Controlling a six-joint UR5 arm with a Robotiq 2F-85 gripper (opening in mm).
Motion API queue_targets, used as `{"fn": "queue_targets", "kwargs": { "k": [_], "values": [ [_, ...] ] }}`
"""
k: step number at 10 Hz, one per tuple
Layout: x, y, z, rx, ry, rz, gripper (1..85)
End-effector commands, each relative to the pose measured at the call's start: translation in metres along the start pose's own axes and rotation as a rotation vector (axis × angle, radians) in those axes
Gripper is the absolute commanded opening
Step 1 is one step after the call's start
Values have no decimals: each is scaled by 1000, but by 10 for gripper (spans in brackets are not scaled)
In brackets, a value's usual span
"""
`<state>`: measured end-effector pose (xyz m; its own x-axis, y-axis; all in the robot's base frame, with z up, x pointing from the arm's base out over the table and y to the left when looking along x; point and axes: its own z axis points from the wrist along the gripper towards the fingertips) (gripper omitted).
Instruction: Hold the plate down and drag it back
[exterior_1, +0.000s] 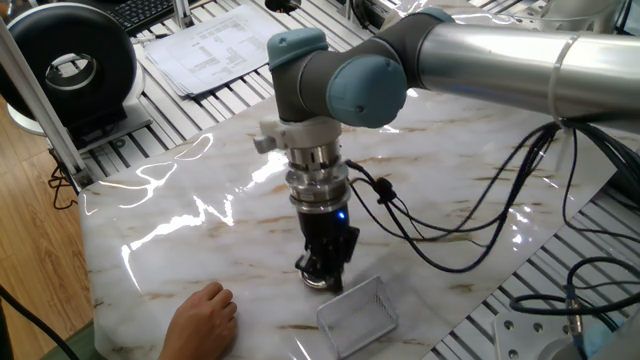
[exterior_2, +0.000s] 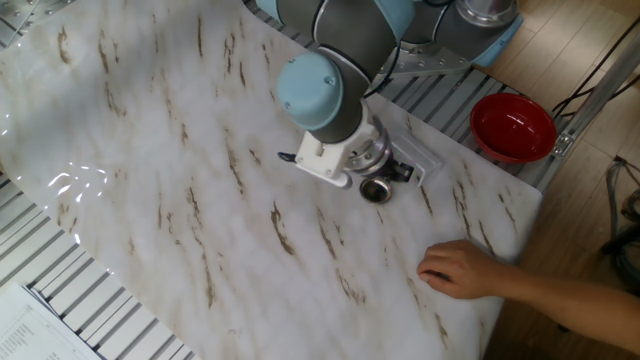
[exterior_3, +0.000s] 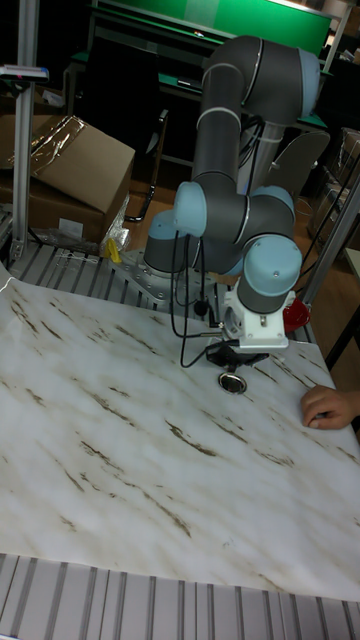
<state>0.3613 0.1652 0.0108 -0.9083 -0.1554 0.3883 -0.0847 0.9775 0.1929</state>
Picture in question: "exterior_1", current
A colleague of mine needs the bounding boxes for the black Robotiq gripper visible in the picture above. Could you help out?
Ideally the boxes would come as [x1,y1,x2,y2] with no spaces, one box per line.
[294,206,362,294]

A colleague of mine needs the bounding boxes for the small round metal plate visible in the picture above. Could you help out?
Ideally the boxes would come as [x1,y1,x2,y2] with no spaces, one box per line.
[299,272,335,292]

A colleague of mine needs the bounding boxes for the person's bare hand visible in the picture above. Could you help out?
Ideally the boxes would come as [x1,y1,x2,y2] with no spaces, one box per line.
[158,280,239,360]

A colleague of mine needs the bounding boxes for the clear acrylic bridge stand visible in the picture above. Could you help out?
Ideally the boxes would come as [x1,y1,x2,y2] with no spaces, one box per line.
[315,274,400,360]

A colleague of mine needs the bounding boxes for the marble pattern table mat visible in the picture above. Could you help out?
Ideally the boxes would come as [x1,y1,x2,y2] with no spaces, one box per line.
[77,49,640,360]

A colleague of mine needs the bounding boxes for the stack of printed papers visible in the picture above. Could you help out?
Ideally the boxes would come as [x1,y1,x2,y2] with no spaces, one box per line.
[143,4,271,98]

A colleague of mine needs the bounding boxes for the black computer keyboard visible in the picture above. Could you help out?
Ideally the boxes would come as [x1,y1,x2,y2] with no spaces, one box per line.
[102,0,201,37]

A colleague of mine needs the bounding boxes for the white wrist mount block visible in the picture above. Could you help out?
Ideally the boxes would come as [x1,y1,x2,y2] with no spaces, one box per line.
[253,115,344,155]

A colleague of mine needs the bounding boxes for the black gripper cable bundle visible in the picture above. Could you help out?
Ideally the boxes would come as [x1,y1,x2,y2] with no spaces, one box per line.
[344,119,640,274]

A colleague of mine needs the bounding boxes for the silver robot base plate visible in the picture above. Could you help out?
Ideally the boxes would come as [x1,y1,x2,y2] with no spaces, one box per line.
[492,309,601,360]

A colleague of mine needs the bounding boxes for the black and blue base cable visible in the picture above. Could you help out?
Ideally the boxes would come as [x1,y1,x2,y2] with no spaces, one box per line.
[509,257,640,351]

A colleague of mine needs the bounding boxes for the thin black floor cable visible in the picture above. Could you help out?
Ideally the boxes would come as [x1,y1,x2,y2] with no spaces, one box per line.
[47,149,81,211]

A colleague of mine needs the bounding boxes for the thick black cable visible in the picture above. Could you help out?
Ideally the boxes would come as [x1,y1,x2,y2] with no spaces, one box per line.
[0,284,81,360]

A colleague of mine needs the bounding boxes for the aluminium frame beam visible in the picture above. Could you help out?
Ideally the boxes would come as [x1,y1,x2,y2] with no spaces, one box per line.
[0,19,94,190]

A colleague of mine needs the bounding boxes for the black ring shaped device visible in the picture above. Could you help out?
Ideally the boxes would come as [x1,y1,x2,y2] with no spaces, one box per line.
[0,2,154,151]

